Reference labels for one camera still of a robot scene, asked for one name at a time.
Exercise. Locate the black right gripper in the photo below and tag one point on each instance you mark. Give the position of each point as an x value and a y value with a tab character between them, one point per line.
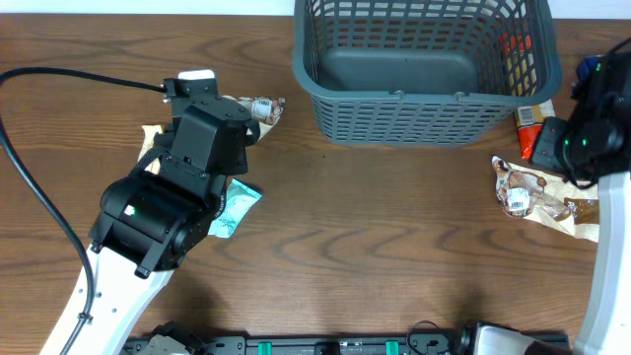
545	145

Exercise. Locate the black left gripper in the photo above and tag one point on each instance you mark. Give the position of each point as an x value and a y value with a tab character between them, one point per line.
244	146

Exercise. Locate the kraft paper snack bag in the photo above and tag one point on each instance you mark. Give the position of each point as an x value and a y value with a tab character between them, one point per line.
548	200
263	113

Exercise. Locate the grey plastic mesh basket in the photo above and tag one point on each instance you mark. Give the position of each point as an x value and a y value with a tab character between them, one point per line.
422	72

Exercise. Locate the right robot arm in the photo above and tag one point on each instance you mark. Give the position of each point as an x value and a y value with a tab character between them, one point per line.
592	149

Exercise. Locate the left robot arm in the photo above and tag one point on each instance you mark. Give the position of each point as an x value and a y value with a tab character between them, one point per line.
152	218

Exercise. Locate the teal wet wipe packet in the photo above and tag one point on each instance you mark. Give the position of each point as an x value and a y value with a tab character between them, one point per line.
239	199

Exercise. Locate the blue tissue packet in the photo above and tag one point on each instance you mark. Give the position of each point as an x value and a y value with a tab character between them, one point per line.
586	70

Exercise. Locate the orange and tan cracker packet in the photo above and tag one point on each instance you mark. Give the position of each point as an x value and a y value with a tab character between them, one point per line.
531	123

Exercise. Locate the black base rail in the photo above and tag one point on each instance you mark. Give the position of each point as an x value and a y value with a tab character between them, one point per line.
424	337

